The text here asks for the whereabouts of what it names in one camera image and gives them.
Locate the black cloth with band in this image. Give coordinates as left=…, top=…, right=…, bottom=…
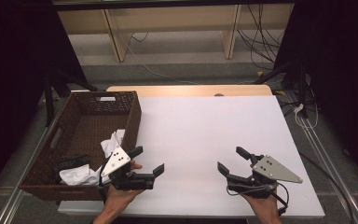
left=55, top=154, right=92, bottom=183

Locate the brown wicker basket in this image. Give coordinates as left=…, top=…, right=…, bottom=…
left=18, top=90, right=143, bottom=202

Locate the white floor cable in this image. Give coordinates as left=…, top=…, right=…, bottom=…
left=117, top=32, right=200, bottom=86

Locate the bundle of black cables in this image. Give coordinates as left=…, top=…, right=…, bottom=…
left=236, top=4, right=286, bottom=71

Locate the wooden table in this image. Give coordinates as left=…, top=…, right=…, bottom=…
left=106, top=85, right=274, bottom=98

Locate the white cable with plug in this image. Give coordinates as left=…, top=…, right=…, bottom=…
left=293, top=103, right=320, bottom=131

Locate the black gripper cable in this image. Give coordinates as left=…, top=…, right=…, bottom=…
left=268, top=181, right=291, bottom=217

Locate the white garment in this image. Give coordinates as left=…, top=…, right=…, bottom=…
left=59, top=163, right=112, bottom=187

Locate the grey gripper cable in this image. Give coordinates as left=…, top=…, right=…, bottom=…
left=226, top=182, right=278, bottom=197

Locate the black floor cable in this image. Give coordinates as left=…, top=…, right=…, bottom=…
left=297, top=150, right=356, bottom=224

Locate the light wooden shelf unit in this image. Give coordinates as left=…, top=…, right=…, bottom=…
left=51, top=0, right=295, bottom=63

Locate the person's left hand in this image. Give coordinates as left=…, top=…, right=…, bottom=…
left=102, top=160, right=145, bottom=215

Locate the black metal stand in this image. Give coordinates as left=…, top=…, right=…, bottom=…
left=254, top=61, right=312, bottom=119
left=41, top=68, right=100, bottom=128

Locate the metal floor rail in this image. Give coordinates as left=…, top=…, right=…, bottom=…
left=0, top=124, right=54, bottom=224
left=286, top=91, right=358, bottom=224

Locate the person's right hand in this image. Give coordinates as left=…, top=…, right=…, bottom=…
left=241, top=192, right=282, bottom=218

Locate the white table board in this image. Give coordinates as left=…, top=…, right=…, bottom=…
left=57, top=95, right=326, bottom=218

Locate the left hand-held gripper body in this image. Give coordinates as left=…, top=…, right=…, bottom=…
left=100, top=146, right=157, bottom=191

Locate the white crumpled cloth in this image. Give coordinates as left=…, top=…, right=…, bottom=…
left=100, top=129, right=127, bottom=159

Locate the black curtain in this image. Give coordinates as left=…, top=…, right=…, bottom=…
left=273, top=0, right=358, bottom=192
left=0, top=0, right=89, bottom=204

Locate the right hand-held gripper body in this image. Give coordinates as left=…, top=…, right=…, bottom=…
left=226, top=154, right=304, bottom=200

